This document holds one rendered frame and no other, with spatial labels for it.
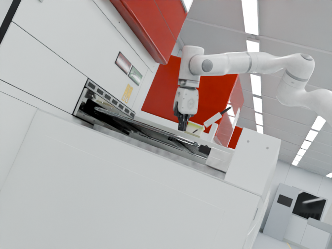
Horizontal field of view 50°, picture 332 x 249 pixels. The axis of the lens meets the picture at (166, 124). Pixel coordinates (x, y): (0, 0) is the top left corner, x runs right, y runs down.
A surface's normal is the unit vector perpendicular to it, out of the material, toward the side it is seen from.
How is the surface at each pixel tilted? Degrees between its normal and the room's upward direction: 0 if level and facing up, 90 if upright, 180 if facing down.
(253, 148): 90
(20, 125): 90
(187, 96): 90
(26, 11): 90
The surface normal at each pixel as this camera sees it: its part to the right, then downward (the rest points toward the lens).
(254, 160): -0.26, -0.22
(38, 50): 0.89, 0.32
